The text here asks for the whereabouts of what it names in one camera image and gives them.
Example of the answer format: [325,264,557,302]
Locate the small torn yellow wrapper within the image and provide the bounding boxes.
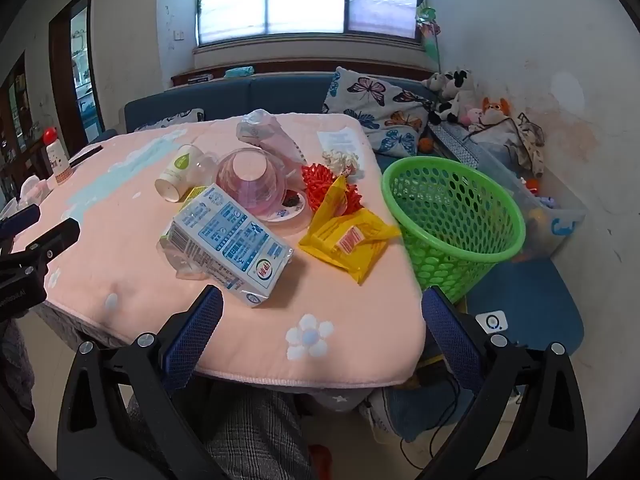
[310,175,351,233]

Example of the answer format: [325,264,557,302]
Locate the white bottle red cap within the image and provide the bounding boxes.
[41,127,73,186]

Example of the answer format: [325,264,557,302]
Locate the clear plastic bag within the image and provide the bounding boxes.
[236,109,307,166]

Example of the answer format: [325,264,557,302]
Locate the large yellow snack packet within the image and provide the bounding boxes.
[298,208,402,286]

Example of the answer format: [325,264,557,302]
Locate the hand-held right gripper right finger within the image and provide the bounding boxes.
[421,285,588,480]

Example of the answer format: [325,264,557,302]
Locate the black remote control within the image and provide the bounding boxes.
[69,145,104,168]

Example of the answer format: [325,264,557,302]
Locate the butterfly print pillow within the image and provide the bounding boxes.
[321,66,436,158]

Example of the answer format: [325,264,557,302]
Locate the black white cow plush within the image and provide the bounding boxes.
[429,69,475,126]

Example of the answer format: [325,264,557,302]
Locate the white green paper cup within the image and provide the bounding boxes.
[154,144,203,203]

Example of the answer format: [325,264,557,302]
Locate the person's plaid trouser leg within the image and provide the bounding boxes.
[127,385,313,480]

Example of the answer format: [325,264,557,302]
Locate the white round lid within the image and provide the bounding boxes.
[260,187,311,233]

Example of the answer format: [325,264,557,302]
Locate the red foam fruit net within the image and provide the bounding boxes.
[300,162,363,216]

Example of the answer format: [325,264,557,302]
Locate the grey cloth bag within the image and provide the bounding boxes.
[462,117,526,161]

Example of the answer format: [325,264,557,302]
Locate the blue white milk carton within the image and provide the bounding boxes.
[165,183,295,308]

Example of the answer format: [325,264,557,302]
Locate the green plastic mesh basket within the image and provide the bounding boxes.
[381,155,527,306]

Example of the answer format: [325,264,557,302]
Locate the colourful pinwheel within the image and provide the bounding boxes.
[414,1,443,73]

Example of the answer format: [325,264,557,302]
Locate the orange fox plush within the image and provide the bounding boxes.
[480,97,512,126]

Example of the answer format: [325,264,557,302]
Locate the small white device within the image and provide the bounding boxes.
[475,311,510,333]

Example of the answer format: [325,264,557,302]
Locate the blue sofa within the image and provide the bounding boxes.
[92,71,586,361]

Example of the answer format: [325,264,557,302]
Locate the black cable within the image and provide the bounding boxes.
[400,375,471,466]

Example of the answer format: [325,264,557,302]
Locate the pink white soft item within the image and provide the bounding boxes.
[20,176,51,206]

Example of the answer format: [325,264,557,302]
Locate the patterned beige cloth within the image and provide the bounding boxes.
[515,112,547,178]

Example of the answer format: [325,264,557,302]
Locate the grey white shoe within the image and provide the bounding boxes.
[360,390,401,443]

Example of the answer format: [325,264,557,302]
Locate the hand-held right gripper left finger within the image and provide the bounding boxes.
[57,284,226,480]

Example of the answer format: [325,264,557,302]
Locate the small patterned cushion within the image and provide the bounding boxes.
[134,107,206,133]

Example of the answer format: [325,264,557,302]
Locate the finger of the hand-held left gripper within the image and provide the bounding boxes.
[25,218,81,263]
[0,204,42,241]

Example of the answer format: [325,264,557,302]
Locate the clear plastic storage bin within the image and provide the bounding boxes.
[470,140,587,261]

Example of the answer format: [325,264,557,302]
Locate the brown framed glass door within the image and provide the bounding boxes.
[48,0,106,148]

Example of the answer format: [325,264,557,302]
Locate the long grey patterned cloth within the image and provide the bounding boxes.
[427,122,483,171]

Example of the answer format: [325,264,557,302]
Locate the white foam fruit net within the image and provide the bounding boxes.
[321,149,362,178]

